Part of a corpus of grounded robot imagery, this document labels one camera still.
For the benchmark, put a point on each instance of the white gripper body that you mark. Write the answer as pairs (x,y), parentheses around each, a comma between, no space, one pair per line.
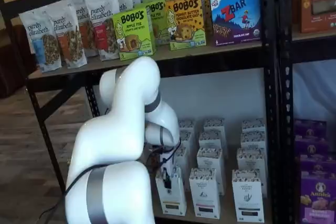
(169,162)

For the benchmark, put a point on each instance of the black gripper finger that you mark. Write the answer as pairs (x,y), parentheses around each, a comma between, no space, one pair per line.
(166,179)

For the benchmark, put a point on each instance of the white box yellow strip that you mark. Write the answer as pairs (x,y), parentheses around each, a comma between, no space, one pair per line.
(182,161)
(187,140)
(170,200)
(187,125)

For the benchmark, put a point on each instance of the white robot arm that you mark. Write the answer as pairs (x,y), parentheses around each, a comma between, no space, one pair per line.
(118,134)

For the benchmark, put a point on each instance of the white box pink strip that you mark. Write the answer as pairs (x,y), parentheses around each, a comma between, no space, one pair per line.
(211,140)
(204,195)
(211,158)
(214,125)

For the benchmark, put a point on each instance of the white box dark strip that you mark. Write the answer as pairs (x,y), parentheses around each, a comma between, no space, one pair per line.
(250,159)
(246,197)
(253,125)
(253,140)

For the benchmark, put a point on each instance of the purple Annie's box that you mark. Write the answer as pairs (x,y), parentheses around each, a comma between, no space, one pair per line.
(317,167)
(309,128)
(312,146)
(319,203)

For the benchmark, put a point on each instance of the blue Zbar box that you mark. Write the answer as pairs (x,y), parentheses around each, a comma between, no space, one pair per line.
(236,19)

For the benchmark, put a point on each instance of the orange snack box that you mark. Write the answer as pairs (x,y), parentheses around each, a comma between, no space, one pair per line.
(317,3)

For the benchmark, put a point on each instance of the black metal shelving rack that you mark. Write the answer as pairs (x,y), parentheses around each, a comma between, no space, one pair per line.
(210,60)
(315,51)

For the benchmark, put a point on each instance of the granola bag red label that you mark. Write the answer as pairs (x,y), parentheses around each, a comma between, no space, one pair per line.
(101,32)

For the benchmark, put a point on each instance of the granola bag orange label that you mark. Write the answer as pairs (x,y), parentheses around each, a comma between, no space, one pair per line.
(82,24)
(69,43)

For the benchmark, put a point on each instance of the granola bag blue label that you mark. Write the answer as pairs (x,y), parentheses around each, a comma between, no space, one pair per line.
(39,40)

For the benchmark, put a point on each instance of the dark brown sofa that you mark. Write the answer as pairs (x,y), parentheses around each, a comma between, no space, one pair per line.
(13,64)

